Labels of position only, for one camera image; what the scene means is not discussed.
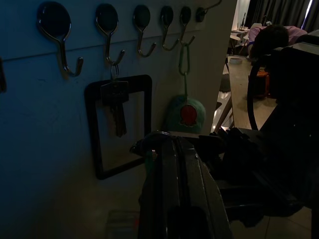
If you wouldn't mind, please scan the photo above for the key ring with green strap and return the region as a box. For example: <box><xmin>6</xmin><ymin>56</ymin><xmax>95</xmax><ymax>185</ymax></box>
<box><xmin>129</xmin><ymin>131</ymin><xmax>175</xmax><ymax>180</ymax></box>

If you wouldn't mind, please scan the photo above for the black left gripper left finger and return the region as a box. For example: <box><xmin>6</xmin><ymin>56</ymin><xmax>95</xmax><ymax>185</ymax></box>
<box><xmin>138</xmin><ymin>136</ymin><xmax>195</xmax><ymax>239</ymax></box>

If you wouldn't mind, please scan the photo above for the person in purple shirt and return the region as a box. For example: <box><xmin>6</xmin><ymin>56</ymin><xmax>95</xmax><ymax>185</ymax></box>
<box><xmin>248</xmin><ymin>24</ymin><xmax>309</xmax><ymax>59</ymax></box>

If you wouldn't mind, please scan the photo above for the orange object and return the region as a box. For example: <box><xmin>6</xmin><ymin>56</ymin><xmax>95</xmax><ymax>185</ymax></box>
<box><xmin>257</xmin><ymin>70</ymin><xmax>271</xmax><ymax>98</ymax></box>

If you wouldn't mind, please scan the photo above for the dark curtain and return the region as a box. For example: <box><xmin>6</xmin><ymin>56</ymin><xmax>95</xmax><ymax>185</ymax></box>
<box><xmin>249</xmin><ymin>0</ymin><xmax>319</xmax><ymax>32</ymax></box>

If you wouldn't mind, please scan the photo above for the bunch of silver keys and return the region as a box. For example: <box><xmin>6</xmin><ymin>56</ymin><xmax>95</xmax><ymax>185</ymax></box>
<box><xmin>100</xmin><ymin>61</ymin><xmax>130</xmax><ymax>138</ymax></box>

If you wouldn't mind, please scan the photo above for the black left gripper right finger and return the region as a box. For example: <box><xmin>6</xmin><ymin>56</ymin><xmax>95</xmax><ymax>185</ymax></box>
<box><xmin>177</xmin><ymin>136</ymin><xmax>234</xmax><ymax>239</ymax></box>

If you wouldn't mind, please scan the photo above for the green plush pouch red patch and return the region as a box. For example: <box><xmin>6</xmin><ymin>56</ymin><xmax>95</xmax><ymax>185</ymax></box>
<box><xmin>164</xmin><ymin>72</ymin><xmax>207</xmax><ymax>133</ymax></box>

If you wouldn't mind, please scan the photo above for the black cable loop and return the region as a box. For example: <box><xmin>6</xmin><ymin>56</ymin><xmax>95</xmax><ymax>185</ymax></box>
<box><xmin>247</xmin><ymin>59</ymin><xmax>265</xmax><ymax>130</ymax></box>

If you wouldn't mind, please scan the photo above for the large round-base metal wall hook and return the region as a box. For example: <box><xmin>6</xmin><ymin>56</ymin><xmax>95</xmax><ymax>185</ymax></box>
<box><xmin>36</xmin><ymin>1</ymin><xmax>84</xmax><ymax>78</ymax></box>

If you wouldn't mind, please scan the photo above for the black rectangular card holder frame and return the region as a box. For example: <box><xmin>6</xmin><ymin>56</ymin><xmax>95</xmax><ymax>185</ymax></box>
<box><xmin>84</xmin><ymin>74</ymin><xmax>153</xmax><ymax>181</ymax></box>

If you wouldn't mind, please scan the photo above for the black robot body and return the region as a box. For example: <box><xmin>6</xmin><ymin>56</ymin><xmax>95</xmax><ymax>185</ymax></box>
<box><xmin>199</xmin><ymin>34</ymin><xmax>319</xmax><ymax>229</ymax></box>

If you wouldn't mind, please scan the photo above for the wooden table leg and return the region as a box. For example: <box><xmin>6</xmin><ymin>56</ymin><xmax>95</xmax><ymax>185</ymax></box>
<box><xmin>217</xmin><ymin>96</ymin><xmax>235</xmax><ymax>129</ymax></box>

